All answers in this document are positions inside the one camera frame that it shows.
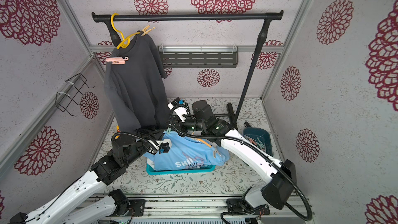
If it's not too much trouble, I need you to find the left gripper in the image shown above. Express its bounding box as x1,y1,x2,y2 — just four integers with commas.
124,129,166,167

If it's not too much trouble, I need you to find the wooden hanger metal hook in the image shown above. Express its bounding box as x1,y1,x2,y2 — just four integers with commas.
194,138,212,148

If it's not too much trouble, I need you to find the light blue garment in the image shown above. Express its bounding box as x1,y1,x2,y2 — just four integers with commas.
144,131,230,171

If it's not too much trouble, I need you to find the grey clothespin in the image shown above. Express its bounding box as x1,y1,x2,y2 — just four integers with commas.
213,149,221,158

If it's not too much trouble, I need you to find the dark grey t-shirt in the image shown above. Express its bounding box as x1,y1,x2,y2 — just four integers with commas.
104,34,170,133

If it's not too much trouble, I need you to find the pink clothespin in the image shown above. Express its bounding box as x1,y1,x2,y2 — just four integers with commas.
105,57,129,65

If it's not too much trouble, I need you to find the yellow plastic hanger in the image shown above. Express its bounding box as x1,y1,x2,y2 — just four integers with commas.
110,13,141,49

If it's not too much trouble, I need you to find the beige clothespin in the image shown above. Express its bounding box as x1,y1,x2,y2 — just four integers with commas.
142,25,155,36

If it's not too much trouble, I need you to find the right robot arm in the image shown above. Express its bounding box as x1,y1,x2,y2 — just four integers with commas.
168,98,296,209

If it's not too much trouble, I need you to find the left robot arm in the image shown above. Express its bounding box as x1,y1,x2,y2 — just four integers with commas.
9,128,164,224

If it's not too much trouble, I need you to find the colourful clothespins pile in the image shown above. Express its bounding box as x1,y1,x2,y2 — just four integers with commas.
246,136,266,152

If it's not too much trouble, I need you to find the teal laundry basket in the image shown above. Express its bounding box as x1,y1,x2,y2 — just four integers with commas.
146,162,216,175

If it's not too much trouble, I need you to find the dark teal clothespin bin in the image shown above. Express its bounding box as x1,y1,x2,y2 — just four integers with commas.
243,127,273,156

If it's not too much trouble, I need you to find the black clothes rack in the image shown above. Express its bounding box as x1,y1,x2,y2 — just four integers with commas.
91,11,284,125

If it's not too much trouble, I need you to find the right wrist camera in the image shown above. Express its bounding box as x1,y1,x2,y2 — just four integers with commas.
169,97,191,116

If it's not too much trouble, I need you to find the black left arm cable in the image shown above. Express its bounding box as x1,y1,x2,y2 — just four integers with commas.
111,131,159,156

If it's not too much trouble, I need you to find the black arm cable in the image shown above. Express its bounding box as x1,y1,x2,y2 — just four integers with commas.
111,131,159,156
168,104,313,224

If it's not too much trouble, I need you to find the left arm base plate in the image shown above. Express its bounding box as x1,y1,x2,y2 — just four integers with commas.
110,199,146,217

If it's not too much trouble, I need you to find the black wall shelf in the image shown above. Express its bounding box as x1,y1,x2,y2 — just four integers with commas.
158,46,238,68

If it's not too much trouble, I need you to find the black wire wall basket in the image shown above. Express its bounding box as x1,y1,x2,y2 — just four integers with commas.
54,73,99,119

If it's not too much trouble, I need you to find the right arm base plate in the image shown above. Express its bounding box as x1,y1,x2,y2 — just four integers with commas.
226,198,271,216

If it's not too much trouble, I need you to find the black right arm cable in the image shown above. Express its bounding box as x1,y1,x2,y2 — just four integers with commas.
168,104,313,224

